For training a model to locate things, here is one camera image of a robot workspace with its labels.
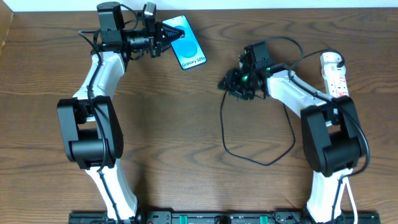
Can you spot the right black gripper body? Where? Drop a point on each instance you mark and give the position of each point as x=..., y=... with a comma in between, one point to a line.
x=236, y=83

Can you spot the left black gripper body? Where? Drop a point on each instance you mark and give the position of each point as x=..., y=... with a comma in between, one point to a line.
x=157, y=38

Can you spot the blue Galaxy smartphone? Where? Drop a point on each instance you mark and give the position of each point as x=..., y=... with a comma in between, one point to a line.
x=187, y=49

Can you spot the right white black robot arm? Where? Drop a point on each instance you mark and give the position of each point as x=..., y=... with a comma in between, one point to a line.
x=334, y=143

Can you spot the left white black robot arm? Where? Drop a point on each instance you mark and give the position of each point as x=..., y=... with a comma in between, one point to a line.
x=91, y=133

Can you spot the white charger adapter plug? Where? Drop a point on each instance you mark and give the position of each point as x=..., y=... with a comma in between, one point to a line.
x=331, y=65

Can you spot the white power strip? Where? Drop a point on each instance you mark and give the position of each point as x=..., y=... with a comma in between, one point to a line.
x=336, y=86

